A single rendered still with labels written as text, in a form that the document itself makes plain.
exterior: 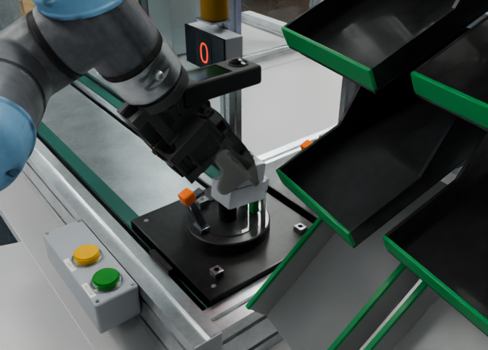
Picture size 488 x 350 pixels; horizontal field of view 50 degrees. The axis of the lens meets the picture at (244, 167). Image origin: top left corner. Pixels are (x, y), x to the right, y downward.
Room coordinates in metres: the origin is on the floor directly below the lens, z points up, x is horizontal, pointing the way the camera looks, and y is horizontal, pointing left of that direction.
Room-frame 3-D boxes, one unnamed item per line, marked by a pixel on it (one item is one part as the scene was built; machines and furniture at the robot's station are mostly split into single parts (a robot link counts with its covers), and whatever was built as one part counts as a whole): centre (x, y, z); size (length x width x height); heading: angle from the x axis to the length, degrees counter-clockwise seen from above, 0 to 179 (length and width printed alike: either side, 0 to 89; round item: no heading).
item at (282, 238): (0.71, 0.03, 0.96); 0.24 x 0.24 x 0.02; 38
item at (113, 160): (0.96, 0.19, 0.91); 0.84 x 0.28 x 0.10; 38
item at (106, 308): (0.64, 0.25, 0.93); 0.21 x 0.07 x 0.06; 38
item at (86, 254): (0.64, 0.25, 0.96); 0.04 x 0.04 x 0.02
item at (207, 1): (0.93, 0.05, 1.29); 0.05 x 0.05 x 0.05
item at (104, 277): (0.59, 0.21, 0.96); 0.04 x 0.04 x 0.02
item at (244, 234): (0.71, 0.03, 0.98); 0.14 x 0.14 x 0.02
